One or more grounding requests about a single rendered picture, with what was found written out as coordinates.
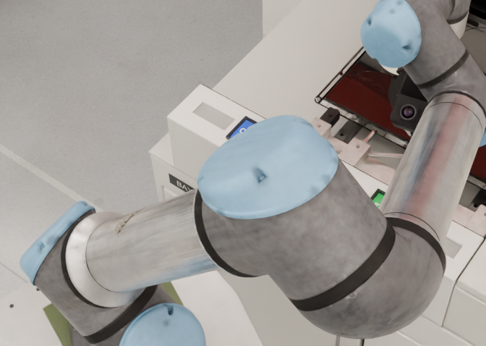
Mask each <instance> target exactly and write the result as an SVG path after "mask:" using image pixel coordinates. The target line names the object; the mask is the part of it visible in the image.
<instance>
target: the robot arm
mask: <svg viewBox="0 0 486 346"><path fill-rule="evenodd" d="M470 4H471V0H379V2H378V3H377V4H376V5H375V7H374V9H373V10H372V11H371V13H370V14H369V15H368V16H367V18H366V19H365V20H364V22H363V23H362V26H361V30H360V38H361V42H362V45H363V47H364V49H365V51H366V52H367V53H368V54H369V56H370V57H371V58H373V59H374V58H375V59H377V60H378V61H379V64H381V65H383V66H385V67H390V68H398V69H397V70H396V72H397V73H398V74H399V76H398V75H393V77H392V78H391V86H390V88H389V90H388V97H389V100H390V102H391V106H392V108H393V109H392V112H391V115H390V120H391V122H392V123H393V125H394V126H395V127H398V128H401V129H403V130H406V132H407V134H408V135H409V136H411V137H412V138H411V140H410V141H409V144H408V146H407V148H406V150H405V152H404V155H403V157H402V159H401V161H400V163H399V165H398V168H397V170H396V172H395V174H394V176H393V178H392V180H391V183H390V185H389V186H388V189H387V190H386V193H385V195H384V197H383V199H382V201H381V204H380V206H379V208H378V207H377V206H376V205H375V203H374V202H373V201H372V199H371V198H370V197H369V195H368V194H367V193H366V192H365V191H364V189H363V188H362V186H361V185H360V184H359V183H358V182H357V180H356V179H355V178H354V176H353V175H352V174H351V172H350V171H349V170H348V169H347V168H346V166H345V165H344V163H343V162H342V161H341V160H340V158H339V157H338V155H337V153H336V150H335V148H334V147H333V146H332V144H331V143H330V142H329V141H328V140H326V139H325V138H324V137H322V136H321V135H320V134H319V132H318V131H317V130H316V129H315V128H314V127H313V126H312V125H311V124H310V123H309V122H308V121H307V120H306V119H303V118H301V117H298V116H294V115H281V116H277V117H271V118H268V119H265V120H263V121H261V122H258V123H256V124H254V125H252V126H250V127H248V128H247V129H246V130H245V131H244V132H242V133H237V134H236V135H235V136H233V137H232V138H230V139H229V140H227V141H226V142H225V143H224V144H223V145H221V146H220V147H219V148H218V149H217V150H216V151H215V152H213V153H212V155H211V156H210V157H209V158H208V159H207V160H206V162H205V163H204V164H203V166H202V167H201V169H200V171H199V174H198V176H197V185H198V186H197V188H196V189H194V190H191V191H188V192H186V193H182V194H181V195H177V196H175V197H173V198H169V199H167V200H164V201H161V202H159V203H156V204H154V205H152V206H148V207H146V208H142V209H140V210H138V211H135V212H132V213H130V214H127V215H124V214H120V213H117V212H113V211H101V212H98V213H96V210H95V208H94V207H93V206H90V205H89V204H88V203H87V202H86V201H78V202H76V203H75V204H74V205H73V206H72V207H70V208H69V209H68V210H67V211H66V212H65V213H63V214H62V215H61V216H60V217H59V218H58V219H57V220H56V221H55V222H54V223H53V224H52V225H51V226H50V227H49V228H48V229H47V230H46V231H45V232H44V233H43V234H42V235H41V236H40V237H39V238H38V239H37V240H36V241H35V242H34V243H33V244H32V245H31V246H30V247H29V248H28V249H27V250H26V251H25V252H24V253H23V255H22V257H21V259H20V267H21V269H22V270H23V271H24V273H25V274H26V275H27V276H28V278H29V279H30V283H31V284H32V285H33V286H36V287H37V288H38V289H39V290H40V291H41V292H42V293H43V294H44V295H45V296H46V297H47V298H48V299H49V300H50V301H51V303H52V304H53V305H54V306H55V307H56V308H57V309H58V310H59V311H60V313H61V314H62V315H63V316H64V317H65V318H66V319H67V320H68V321H69V334H70V339H71V342H72V346H206V341H205V333H204V331H203V328H202V325H201V323H200V322H199V321H198V319H197V318H196V317H195V315H194V313H193V312H191V310H189V309H188V308H186V307H184V306H183V305H180V304H177V303H176V302H175V301H174V299H173V298H172V297H171V296H170V295H169V294H168V293H167V291H165V289H164V288H162V286H161V285H160V284H161V283H164V282H170V281H174V280H177V279H182V278H186V277H191V276H194V275H198V274H204V273H207V272H210V271H216V270H219V269H222V270H224V271H225V272H227V273H229V274H231V275H234V276H236V277H244V278H252V277H260V276H264V275H269V276H270V277H271V279H272V280H273V281H274V282H275V283H276V284H277V285H278V287H279V288H280V289H281V290H282V292H283V293H284V294H285V295H286V296H287V298H288V299H289V300H290V301H291V302H292V303H293V305H294V306H295V307H296V308H297V310H298V311H299V312H300V313H301V314H302V315H303V316H304V317H305V318H306V319H307V320H308V321H309V322H311V323H312V324H314V325H315V326H316V327H318V328H320V329H322V330H323V331H325V332H327V333H330V334H334V335H336V336H340V337H345V338H349V339H372V338H377V337H382V336H385V335H389V334H392V333H394V332H397V331H398V330H400V329H403V328H404V327H405V326H408V325H410V323H412V322H413V321H414V320H415V319H417V318H418V317H419V316H421V315H422V314H423V312H424V311H425V310H426V309H427V308H428V306H429V305H430V304H431V302H432V300H433V299H434V297H435V296H436V294H437V292H438V290H439V287H440V284H441V282H442V279H443V275H444V273H445V270H446V262H447V260H446V253H445V250H444V248H443V244H444V242H445V239H446V236H447V234H448V230H449V228H450V225H451V222H452V220H453V216H454V214H455V211H456V208H457V205H458V203H459V200H460V197H461V194H462V192H463V189H464V186H465V183H466V180H467V177H468V175H469V172H470V169H471V167H472V164H473V161H474V157H475V155H476V153H477V149H478V148H479V147H480V146H483V145H485V144H486V76H485V75H484V73H483V72H482V70H481V69H480V68H479V66H478V65H477V63H476V62H475V60H474V59H473V58H472V56H471V55H470V53H469V52H468V51H467V49H466V48H465V46H464V45H463V43H462V42H461V37H462V36H463V34H464V31H465V27H466V21H467V17H468V14H469V7H470Z"/></svg>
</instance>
